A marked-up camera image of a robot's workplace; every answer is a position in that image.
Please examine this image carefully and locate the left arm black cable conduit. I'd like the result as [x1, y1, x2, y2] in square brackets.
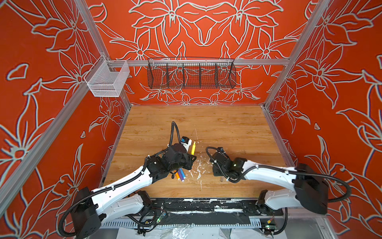
[58, 121, 182, 238]

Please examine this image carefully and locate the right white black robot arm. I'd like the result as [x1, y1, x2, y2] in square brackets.
[209, 151, 329, 215]

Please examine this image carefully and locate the black wire mesh basket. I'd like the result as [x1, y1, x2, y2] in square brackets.
[147, 57, 237, 90]

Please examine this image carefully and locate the white slotted cable duct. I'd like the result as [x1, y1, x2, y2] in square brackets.
[100, 218, 262, 230]

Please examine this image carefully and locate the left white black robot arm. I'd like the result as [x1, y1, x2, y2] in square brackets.
[59, 143, 197, 239]

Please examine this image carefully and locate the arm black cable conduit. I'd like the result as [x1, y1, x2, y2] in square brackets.
[205, 146, 353, 204]
[58, 121, 182, 238]

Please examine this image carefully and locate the purple marker pen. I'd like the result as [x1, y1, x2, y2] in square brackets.
[177, 171, 184, 182]

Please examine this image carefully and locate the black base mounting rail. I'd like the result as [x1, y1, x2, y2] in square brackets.
[151, 198, 284, 217]

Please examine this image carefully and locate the blue marker pen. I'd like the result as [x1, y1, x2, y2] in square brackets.
[178, 168, 186, 181]

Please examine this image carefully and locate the yellow marker pen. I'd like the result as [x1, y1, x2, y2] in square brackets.
[191, 141, 196, 155]

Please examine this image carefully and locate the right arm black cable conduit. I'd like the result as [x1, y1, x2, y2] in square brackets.
[205, 146, 353, 204]

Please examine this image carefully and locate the white wire mesh basket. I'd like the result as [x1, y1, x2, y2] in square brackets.
[84, 55, 130, 97]

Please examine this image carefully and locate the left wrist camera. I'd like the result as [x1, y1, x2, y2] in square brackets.
[181, 136, 193, 152]

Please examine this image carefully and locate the left base cable bundle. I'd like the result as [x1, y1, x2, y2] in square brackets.
[124, 206, 167, 237]

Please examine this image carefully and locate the right base cable connector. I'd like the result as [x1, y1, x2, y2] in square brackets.
[260, 208, 288, 238]

